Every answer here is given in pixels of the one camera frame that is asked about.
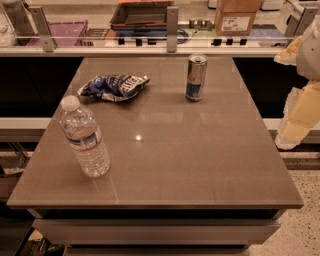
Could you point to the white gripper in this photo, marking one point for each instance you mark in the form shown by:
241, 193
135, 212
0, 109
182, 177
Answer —
310, 55

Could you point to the red bull can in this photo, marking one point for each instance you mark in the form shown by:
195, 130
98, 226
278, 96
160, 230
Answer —
197, 66

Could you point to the cardboard box with label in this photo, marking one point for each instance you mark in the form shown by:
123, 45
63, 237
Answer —
235, 17

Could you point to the dark open tray box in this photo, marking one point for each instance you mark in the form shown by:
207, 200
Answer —
141, 14

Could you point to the blue crumpled chip bag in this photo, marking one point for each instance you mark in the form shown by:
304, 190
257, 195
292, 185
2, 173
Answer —
114, 88

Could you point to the clear plastic water bottle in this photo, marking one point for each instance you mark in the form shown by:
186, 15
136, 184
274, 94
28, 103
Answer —
83, 133

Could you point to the purple plastic crate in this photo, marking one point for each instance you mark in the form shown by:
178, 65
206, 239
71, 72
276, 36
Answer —
68, 33

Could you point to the right metal railing post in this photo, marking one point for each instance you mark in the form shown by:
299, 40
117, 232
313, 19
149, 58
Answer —
299, 19

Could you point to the metal railing post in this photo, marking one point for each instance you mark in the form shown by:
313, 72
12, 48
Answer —
47, 42
299, 19
172, 27

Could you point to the centre metal railing post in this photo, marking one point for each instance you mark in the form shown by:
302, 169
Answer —
172, 27

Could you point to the left metal railing post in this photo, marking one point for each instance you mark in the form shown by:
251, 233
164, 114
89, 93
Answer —
47, 42

